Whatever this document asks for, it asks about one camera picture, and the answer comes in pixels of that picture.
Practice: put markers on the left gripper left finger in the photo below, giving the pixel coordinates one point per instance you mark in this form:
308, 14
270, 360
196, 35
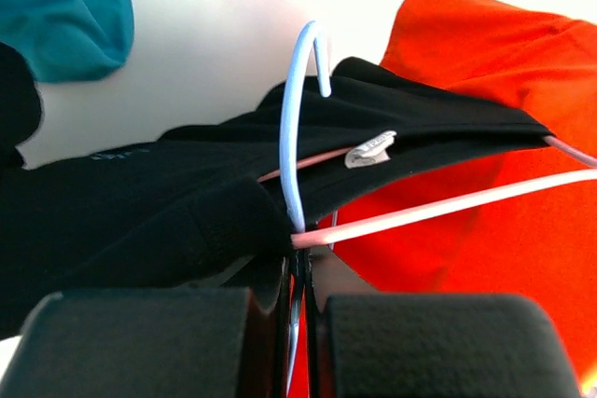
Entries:
188, 341

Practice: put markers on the light blue wire hanger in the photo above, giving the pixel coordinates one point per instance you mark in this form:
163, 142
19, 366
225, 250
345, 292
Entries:
311, 41

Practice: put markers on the black t shirt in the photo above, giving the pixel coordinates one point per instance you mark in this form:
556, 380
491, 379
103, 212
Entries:
199, 198

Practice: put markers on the pink wire hanger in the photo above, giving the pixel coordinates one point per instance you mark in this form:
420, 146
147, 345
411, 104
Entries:
375, 150

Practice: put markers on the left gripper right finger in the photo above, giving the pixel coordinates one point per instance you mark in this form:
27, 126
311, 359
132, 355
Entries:
365, 343

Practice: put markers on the orange t shirt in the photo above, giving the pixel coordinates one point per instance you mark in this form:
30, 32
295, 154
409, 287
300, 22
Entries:
541, 245

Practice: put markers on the teal t shirt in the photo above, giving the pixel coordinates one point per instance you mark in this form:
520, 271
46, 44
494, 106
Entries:
69, 40

